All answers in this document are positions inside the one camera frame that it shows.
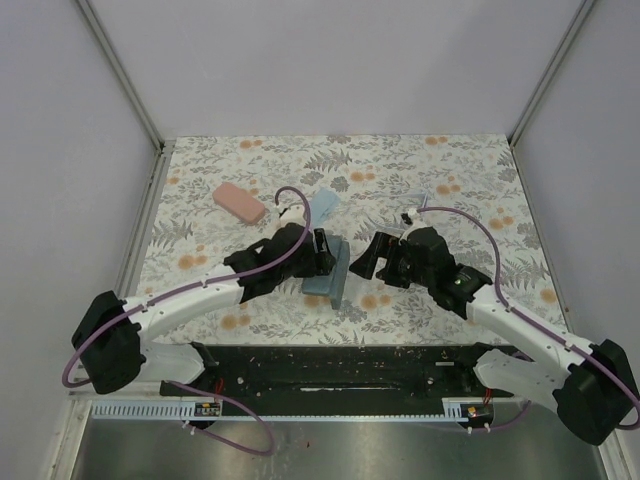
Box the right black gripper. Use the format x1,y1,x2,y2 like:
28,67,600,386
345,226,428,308
348,232,434,290

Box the grey-blue glasses case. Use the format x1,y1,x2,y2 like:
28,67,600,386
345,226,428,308
301,235,350,310

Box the white frame sunglasses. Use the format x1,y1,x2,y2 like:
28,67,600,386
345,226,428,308
365,191,429,234

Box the light blue cleaning cloth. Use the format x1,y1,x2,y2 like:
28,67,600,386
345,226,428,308
309,188,340,228

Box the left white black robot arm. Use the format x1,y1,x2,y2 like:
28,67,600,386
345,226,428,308
71,223,336,395

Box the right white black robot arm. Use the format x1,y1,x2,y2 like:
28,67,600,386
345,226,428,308
349,226,639,446

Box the pink glasses case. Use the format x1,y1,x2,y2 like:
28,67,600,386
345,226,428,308
212,182,266,225

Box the floral patterned table mat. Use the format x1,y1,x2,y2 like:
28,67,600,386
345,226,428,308
135,134,565,345

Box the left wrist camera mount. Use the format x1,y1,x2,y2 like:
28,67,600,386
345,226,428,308
276,204,307,229

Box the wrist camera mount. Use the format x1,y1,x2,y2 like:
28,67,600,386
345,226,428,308
276,204,307,229
401,208,427,238

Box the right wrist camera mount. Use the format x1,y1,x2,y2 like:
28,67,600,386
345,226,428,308
401,208,427,238

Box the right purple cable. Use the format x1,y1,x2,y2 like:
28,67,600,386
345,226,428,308
414,205,640,434

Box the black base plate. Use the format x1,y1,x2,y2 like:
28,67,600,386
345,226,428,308
189,343,491,406

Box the white slotted cable duct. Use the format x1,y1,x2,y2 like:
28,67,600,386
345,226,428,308
91,392,494,424

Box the left aluminium side rail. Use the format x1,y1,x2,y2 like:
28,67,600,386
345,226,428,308
114,140,176,298

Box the left aluminium frame post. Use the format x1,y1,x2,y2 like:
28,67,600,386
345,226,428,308
73,0,165,152

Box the aluminium frame post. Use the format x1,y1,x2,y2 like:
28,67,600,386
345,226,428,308
73,0,165,152
507,0,599,150

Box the right aluminium frame post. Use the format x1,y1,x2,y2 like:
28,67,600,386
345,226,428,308
507,0,599,150

